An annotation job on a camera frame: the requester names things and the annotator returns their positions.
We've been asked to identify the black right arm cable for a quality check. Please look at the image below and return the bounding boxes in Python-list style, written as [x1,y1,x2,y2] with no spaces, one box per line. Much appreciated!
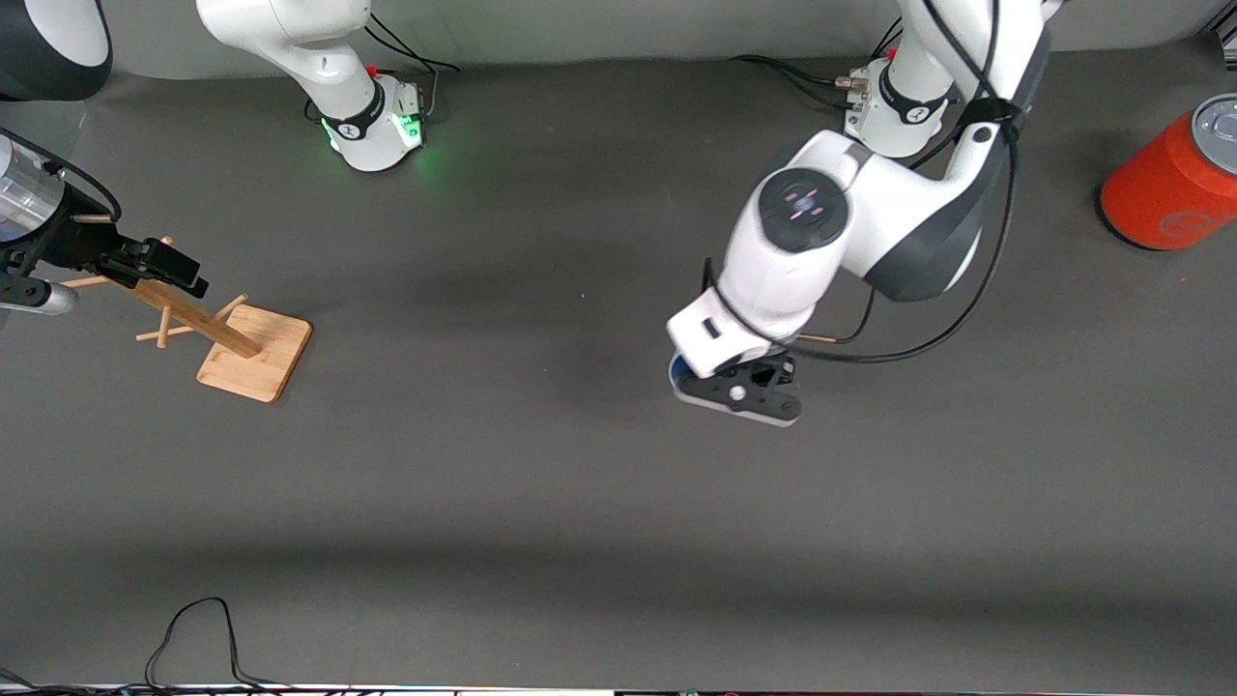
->
[0,126,124,225]

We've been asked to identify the wooden cup rack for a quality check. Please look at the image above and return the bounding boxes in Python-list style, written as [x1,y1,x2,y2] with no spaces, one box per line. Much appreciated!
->
[60,237,313,404]

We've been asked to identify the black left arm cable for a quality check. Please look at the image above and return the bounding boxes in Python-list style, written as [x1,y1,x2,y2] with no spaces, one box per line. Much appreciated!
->
[701,0,1023,365]

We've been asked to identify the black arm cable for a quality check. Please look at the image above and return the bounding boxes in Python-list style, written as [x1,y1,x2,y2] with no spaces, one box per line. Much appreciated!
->
[701,0,1023,365]
[0,126,124,225]

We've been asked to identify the orange can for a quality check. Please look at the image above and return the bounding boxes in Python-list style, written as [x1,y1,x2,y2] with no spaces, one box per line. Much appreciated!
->
[1100,94,1237,252]

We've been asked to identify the black left arm base cables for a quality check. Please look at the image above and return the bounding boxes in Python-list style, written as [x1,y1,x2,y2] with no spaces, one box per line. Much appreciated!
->
[728,17,905,109]

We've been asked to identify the black right arm base cables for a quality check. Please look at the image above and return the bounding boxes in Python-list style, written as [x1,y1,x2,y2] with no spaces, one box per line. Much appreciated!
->
[362,10,457,122]

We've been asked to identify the black arm base cables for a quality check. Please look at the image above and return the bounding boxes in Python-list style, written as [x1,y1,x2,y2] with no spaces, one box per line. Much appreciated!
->
[728,17,905,109]
[362,10,457,122]

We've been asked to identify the black cable at table edge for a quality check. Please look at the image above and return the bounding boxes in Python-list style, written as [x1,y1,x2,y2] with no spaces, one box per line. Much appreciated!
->
[0,596,359,695]

